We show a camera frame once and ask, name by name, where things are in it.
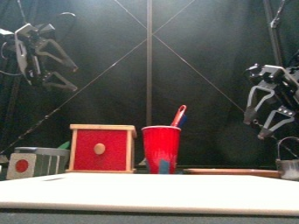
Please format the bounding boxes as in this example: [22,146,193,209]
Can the white cutting board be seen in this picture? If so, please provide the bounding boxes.
[0,172,299,217]

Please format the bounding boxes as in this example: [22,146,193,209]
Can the small metal bucket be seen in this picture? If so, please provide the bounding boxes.
[275,136,299,181]

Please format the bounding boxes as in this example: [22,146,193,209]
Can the brown wooden tray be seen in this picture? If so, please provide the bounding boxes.
[182,168,283,179]

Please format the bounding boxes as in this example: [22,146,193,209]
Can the green toy piece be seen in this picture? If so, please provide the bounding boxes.
[58,140,73,151]

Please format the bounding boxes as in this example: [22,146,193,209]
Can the red wooden drawer box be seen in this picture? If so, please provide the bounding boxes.
[66,123,138,174]

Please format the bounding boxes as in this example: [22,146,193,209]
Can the red plastic cup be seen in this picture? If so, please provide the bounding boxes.
[141,125,183,175]

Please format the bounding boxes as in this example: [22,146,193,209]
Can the white cube red dot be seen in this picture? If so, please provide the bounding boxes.
[4,152,69,180]

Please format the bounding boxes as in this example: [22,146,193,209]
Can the diagonal frame cable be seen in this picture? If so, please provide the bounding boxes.
[114,0,246,113]
[0,0,197,156]

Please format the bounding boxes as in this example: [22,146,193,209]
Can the dark side frame post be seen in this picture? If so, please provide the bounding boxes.
[263,0,286,67]

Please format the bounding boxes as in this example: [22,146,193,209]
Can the blue utensil handle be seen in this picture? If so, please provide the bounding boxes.
[177,114,189,129]

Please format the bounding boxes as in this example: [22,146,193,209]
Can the red utensil handle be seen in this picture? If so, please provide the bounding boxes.
[170,104,189,128]

